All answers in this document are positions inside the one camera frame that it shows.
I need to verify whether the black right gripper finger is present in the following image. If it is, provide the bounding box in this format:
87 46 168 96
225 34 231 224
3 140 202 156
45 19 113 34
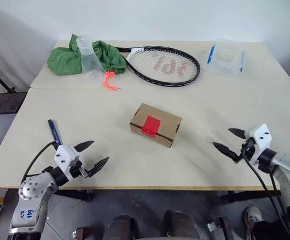
212 141 241 163
228 127 247 140

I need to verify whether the white sneaker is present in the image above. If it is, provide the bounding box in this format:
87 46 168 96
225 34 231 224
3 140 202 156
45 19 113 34
243 206 264 240

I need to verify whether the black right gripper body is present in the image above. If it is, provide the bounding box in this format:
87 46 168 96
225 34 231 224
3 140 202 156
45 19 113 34
233 138 257 165

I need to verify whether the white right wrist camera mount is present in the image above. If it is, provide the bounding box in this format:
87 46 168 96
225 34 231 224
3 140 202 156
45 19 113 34
244 123 273 167

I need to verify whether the dark trouser leg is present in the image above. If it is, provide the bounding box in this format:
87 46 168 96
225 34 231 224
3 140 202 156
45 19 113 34
256 221 289 240

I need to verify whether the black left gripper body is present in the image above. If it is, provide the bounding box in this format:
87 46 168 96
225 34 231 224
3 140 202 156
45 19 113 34
69 160 90 179

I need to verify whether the dark rounded shape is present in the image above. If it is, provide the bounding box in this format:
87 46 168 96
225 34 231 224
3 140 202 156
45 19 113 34
106 214 138 240
163 209 201 240

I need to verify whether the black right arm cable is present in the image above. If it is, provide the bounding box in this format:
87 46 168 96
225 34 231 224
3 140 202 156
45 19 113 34
241 143 290 235

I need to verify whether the green drawstring cloth bag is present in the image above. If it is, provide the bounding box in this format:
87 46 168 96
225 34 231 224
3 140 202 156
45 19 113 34
46 33 128 77

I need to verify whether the brown cardboard box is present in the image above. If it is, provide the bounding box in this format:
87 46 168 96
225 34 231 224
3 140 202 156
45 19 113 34
129 102 183 149

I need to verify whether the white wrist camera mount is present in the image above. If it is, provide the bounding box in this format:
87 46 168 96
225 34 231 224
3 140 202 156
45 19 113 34
244 123 273 167
54 144 81 180

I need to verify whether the black white tennis racket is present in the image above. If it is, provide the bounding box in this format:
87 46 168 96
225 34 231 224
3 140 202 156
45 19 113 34
113 45 201 88

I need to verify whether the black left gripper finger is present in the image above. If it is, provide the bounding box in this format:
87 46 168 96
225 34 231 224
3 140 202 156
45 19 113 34
85 156 110 179
74 140 95 153

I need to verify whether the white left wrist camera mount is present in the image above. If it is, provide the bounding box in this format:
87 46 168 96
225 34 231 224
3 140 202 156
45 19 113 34
54 144 81 180

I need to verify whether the blue pen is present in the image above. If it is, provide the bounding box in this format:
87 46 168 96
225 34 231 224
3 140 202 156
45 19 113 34
47 119 64 146

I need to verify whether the clear container with blue clips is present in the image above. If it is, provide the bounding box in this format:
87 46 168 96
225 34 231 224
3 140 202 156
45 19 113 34
206 37 247 80

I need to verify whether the black square tray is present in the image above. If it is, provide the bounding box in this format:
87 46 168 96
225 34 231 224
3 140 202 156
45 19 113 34
0 91 28 116

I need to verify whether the black table foot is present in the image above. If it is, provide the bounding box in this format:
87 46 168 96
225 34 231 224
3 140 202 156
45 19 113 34
54 189 94 203
221 189 283 204

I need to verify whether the clear plastic conical flask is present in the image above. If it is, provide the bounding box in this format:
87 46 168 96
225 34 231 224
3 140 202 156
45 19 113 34
76 34 106 85

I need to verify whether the orange drawstring cord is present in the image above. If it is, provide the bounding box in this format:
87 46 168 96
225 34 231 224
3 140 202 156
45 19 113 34
102 71 122 92

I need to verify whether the red sealing tape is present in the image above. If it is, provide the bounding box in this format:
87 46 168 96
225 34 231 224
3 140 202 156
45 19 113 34
141 115 162 139

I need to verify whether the metal bracket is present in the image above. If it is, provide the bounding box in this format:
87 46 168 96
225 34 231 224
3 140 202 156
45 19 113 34
70 226 92 240
206 216 236 240

